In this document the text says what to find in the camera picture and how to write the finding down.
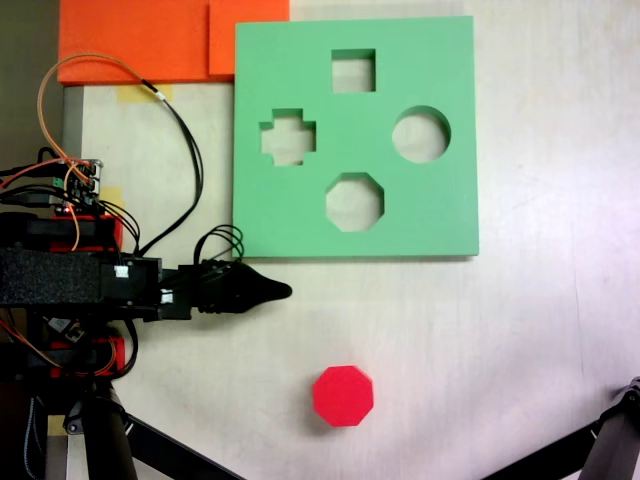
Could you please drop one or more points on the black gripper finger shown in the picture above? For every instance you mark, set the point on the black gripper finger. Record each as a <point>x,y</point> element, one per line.
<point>260,282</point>
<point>257,298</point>

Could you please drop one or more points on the red octagonal pillar block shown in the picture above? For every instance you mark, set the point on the red octagonal pillar block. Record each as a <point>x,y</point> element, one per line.
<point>343,396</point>

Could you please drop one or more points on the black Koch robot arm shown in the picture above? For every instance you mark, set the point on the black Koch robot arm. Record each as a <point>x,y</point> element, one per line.
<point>50,277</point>

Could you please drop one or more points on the large orange foam board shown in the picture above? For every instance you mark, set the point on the large orange foam board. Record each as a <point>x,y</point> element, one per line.
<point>130,40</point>

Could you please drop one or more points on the green terminal circuit board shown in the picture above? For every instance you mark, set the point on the green terminal circuit board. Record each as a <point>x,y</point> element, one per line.
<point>82,182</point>

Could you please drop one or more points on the red base clamp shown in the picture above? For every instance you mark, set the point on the red base clamp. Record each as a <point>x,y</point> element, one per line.
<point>114,232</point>
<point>118,350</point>

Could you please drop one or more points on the green shape sorting board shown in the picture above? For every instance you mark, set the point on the green shape sorting board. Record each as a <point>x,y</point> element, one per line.
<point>430,210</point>

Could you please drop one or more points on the black notched tripod leg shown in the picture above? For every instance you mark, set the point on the black notched tripod leg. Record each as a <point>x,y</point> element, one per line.
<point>620,440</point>

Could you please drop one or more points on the small black circuit board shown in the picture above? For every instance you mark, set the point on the small black circuit board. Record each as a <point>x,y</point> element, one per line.
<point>65,330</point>

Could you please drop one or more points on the yellow masking tape piece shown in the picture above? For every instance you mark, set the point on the yellow masking tape piece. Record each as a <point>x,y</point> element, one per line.
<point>55,425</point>
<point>132,93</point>
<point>114,196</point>

